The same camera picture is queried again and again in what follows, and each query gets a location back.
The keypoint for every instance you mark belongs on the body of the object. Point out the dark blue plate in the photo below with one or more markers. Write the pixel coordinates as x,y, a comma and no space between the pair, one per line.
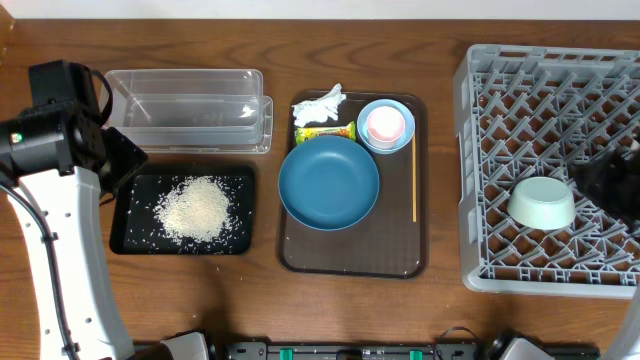
328,183

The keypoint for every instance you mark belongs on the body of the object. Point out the light blue bowl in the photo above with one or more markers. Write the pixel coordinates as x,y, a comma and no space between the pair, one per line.
361,125

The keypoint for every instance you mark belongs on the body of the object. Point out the clear plastic bin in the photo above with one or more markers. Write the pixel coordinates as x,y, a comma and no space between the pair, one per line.
182,83

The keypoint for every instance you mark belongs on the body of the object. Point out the grey dishwasher rack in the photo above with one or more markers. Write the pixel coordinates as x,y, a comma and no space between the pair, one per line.
525,111

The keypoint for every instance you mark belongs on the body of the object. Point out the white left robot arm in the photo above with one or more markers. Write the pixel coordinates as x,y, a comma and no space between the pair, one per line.
57,161

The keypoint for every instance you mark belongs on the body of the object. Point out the crumpled white tissue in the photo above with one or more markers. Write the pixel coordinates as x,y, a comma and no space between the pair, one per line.
320,110

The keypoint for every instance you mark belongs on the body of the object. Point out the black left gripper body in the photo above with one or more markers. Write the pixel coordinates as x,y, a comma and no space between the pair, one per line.
122,159

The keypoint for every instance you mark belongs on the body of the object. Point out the wooden chopstick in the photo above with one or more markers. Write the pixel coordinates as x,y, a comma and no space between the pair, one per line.
414,179

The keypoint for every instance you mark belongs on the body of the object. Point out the yellow snack wrapper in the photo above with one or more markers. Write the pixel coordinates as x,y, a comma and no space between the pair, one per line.
346,131

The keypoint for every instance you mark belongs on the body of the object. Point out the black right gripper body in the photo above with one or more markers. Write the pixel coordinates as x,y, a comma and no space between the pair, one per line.
614,185

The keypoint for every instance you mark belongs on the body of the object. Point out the mint green bowl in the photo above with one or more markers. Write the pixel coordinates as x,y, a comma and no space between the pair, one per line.
542,203

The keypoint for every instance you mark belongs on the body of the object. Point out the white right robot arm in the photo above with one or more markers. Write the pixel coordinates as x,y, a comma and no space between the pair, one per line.
626,343

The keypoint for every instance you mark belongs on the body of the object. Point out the white rice pile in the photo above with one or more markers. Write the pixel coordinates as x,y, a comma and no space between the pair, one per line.
195,210

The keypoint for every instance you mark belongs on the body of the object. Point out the black plastic tray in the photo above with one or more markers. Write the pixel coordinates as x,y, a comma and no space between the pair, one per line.
240,240

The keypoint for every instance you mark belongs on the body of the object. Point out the brown serving tray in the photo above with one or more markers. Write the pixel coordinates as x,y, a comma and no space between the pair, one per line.
386,243

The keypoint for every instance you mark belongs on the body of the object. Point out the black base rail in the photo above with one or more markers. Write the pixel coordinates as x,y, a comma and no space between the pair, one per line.
263,351

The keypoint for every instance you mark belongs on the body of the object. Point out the pink cup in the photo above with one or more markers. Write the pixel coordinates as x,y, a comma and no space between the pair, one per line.
385,125

